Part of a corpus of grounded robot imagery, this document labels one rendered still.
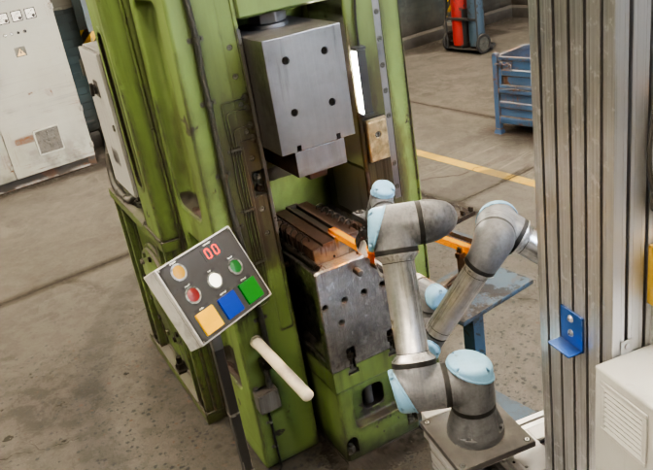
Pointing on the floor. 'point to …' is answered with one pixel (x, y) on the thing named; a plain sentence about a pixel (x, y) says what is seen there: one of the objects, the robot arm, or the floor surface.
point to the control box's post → (230, 402)
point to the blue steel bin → (512, 87)
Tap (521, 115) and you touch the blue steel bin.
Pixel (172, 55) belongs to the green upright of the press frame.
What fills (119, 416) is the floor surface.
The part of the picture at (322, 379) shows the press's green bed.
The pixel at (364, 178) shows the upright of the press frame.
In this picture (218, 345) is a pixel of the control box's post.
